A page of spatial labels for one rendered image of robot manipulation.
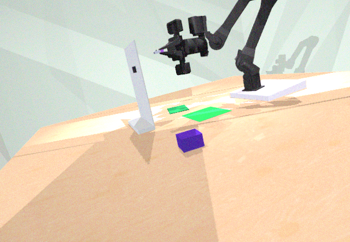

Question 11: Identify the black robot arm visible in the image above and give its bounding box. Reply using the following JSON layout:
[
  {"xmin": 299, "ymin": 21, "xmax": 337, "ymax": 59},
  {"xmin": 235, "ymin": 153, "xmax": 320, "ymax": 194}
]
[{"xmin": 188, "ymin": 0, "xmax": 277, "ymax": 91}]

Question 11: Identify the green square marked area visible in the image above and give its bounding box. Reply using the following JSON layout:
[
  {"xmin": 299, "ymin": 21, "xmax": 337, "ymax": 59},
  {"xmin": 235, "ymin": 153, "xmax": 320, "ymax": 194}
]
[{"xmin": 183, "ymin": 107, "xmax": 231, "ymax": 122}]

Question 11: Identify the light grey flat panel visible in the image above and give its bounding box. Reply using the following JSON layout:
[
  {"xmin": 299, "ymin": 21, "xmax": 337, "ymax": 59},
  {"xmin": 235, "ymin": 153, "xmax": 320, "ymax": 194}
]
[{"xmin": 124, "ymin": 40, "xmax": 155, "ymax": 134}]

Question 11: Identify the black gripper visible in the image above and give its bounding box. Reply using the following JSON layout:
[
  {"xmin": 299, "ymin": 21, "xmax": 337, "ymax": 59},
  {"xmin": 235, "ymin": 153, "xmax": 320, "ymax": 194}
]
[{"xmin": 159, "ymin": 19, "xmax": 199, "ymax": 75}]

